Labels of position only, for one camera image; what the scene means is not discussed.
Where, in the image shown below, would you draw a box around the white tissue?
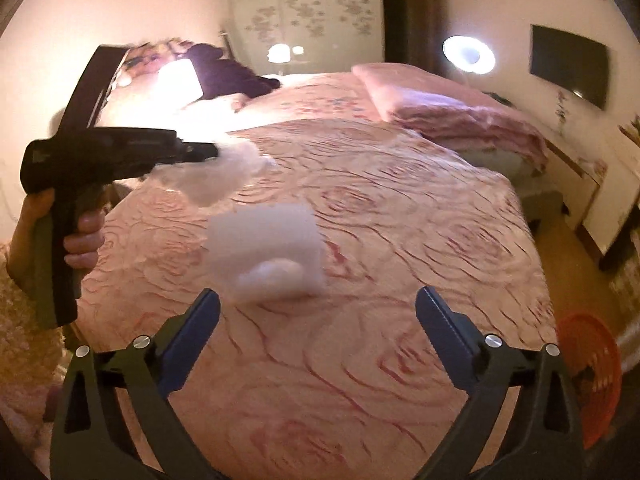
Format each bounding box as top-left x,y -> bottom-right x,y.
147,137 -> 273,208

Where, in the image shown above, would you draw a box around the pink floral bedsheet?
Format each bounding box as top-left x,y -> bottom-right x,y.
100,71 -> 396,136

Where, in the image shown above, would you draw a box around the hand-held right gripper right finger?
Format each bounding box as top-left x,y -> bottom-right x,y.
415,286 -> 585,480

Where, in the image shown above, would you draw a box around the white pillow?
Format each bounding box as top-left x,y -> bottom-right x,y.
157,58 -> 205,108

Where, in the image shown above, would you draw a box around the flower in vase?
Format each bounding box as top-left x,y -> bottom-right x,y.
552,90 -> 573,136

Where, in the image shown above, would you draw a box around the round ring lamp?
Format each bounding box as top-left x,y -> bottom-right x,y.
441,35 -> 497,91

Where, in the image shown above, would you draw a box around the person's left hand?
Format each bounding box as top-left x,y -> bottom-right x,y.
12,187 -> 108,281

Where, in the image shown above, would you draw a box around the floral sliding wardrobe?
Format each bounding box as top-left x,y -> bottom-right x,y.
227,0 -> 383,63

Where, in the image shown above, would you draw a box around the white rectangular block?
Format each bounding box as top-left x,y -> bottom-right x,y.
209,199 -> 325,306

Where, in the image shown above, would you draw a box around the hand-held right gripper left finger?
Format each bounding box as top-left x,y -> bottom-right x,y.
48,287 -> 222,480

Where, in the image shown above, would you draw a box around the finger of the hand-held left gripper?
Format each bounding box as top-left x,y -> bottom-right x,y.
175,140 -> 221,165

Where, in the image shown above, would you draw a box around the dark purple garment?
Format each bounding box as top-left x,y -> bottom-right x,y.
187,42 -> 281,98

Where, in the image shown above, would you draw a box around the white cabinet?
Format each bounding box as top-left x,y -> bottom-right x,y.
582,130 -> 640,266

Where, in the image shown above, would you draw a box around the black wall television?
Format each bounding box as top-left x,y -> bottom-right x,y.
529,24 -> 612,110

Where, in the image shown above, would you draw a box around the person's left forearm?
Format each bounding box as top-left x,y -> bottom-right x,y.
0,242 -> 68,426

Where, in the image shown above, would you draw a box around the low white desk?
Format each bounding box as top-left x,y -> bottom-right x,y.
542,125 -> 608,233

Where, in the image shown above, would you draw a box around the red plastic basket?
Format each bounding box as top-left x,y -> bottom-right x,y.
555,312 -> 623,451

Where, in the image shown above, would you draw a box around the colourful printed pillow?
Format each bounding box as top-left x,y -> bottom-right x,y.
117,37 -> 193,86

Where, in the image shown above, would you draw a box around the grey bed frame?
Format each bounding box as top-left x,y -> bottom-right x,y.
465,150 -> 551,231

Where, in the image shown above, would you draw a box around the folded pink quilt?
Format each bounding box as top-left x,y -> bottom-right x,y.
351,62 -> 548,173

